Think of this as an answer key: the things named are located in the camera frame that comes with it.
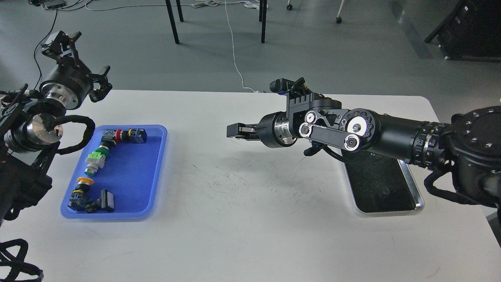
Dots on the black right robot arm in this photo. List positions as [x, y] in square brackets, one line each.
[464, 156]

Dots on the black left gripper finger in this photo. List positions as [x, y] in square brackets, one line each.
[61, 47]
[105, 87]

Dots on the black equipment cabinet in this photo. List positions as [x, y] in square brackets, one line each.
[471, 32]

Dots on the black table leg right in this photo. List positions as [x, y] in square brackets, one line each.
[262, 17]

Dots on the blue plastic tray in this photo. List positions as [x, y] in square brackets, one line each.
[130, 173]

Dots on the yellow push button switch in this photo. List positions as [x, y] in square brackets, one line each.
[79, 199]

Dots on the black table leg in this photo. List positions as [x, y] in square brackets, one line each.
[173, 24]
[262, 17]

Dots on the steel metal tray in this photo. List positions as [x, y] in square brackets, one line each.
[381, 186]

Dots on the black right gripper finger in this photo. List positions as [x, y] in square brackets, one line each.
[242, 131]

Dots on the green push button switch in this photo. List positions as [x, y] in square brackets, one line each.
[96, 160]

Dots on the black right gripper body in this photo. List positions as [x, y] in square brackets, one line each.
[273, 131]

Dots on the black square button switch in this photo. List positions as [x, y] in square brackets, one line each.
[105, 202]

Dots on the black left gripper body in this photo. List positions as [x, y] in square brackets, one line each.
[68, 85]

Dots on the red push button switch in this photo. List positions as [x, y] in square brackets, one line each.
[111, 138]

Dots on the black power strip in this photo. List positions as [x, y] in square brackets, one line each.
[49, 4]

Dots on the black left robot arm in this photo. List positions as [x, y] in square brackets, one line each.
[35, 125]

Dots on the black table leg left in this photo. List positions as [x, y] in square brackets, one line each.
[173, 24]

